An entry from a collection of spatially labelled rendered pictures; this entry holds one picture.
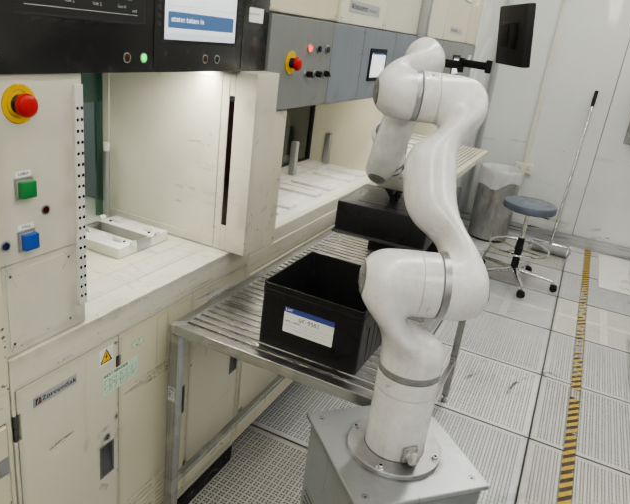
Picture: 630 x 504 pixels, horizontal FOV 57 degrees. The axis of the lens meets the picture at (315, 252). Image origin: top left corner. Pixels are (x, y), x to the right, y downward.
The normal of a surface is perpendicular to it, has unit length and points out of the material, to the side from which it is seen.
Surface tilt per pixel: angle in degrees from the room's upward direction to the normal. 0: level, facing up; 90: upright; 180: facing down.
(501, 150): 90
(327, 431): 0
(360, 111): 90
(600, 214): 90
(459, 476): 0
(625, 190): 90
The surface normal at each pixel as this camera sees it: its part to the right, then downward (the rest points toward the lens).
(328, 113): -0.43, 0.27
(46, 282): 0.90, 0.25
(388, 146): -0.21, 0.34
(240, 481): 0.12, -0.93
